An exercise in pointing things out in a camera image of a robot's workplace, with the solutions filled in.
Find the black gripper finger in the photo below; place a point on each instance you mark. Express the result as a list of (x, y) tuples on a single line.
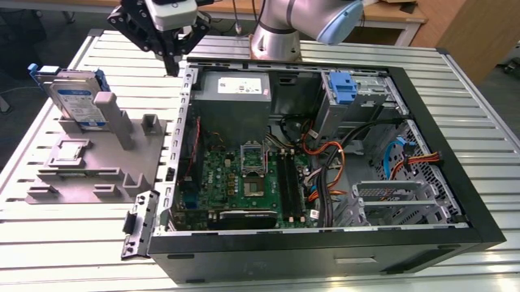
[(117, 19), (199, 33)]

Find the hard disk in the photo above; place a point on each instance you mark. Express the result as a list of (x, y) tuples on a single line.
[(76, 103)]

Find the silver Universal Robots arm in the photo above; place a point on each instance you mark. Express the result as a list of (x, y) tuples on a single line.
[(271, 39)]

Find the metal disk bay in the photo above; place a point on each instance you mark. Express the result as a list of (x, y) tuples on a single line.
[(398, 203)]

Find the grey power supply unit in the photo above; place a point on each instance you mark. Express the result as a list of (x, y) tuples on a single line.
[(239, 118)]

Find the grey stand leg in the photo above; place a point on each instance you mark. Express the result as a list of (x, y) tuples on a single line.
[(4, 105)]

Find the blue drive latch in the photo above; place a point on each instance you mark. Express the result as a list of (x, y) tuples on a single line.
[(342, 88)]

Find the metal drive cage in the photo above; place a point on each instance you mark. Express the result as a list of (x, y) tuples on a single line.
[(337, 118)]

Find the grey parts rack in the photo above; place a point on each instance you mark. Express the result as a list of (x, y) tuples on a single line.
[(121, 158)]

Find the green motherboard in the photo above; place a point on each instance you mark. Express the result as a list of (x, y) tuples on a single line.
[(219, 170)]

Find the green RAM stick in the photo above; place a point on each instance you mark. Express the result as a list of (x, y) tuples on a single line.
[(87, 173)]

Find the CPU socket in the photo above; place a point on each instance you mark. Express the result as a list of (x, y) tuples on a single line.
[(254, 187)]

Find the black RAM slot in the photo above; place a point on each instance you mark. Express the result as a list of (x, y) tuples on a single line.
[(297, 185), (286, 185)]

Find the blue expansion slot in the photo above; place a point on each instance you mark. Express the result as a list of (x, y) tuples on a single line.
[(191, 202)]

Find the light brown board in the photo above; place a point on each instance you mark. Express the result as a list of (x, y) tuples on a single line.
[(442, 18)]

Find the black graphics card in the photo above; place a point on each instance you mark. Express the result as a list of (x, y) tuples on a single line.
[(247, 219)]

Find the brown wooden cabinet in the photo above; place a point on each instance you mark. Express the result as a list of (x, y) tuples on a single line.
[(478, 30)]

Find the black PC case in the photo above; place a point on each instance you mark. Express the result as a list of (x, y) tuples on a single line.
[(283, 261)]

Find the black wheeled chair base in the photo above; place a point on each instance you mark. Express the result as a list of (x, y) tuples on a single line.
[(513, 65)]

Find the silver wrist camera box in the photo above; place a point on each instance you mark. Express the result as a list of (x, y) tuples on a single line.
[(170, 15)]

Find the wooden desk white frame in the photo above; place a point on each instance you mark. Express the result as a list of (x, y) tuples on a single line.
[(389, 13)]

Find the metal card retainer bracket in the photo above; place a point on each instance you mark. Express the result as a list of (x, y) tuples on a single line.
[(144, 225)]

